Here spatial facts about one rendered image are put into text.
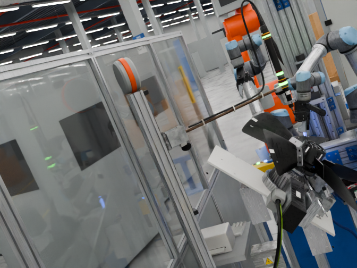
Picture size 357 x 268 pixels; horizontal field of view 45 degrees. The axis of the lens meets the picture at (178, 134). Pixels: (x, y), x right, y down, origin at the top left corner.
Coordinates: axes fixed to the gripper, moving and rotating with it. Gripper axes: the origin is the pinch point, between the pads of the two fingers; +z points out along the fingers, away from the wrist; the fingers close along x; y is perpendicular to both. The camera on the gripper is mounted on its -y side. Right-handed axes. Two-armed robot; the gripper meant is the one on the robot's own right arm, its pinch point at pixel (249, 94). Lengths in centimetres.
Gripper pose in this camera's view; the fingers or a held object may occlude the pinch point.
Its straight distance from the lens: 277.1
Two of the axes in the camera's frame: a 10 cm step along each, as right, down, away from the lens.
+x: -9.0, 3.1, 3.2
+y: 2.4, -2.7, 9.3
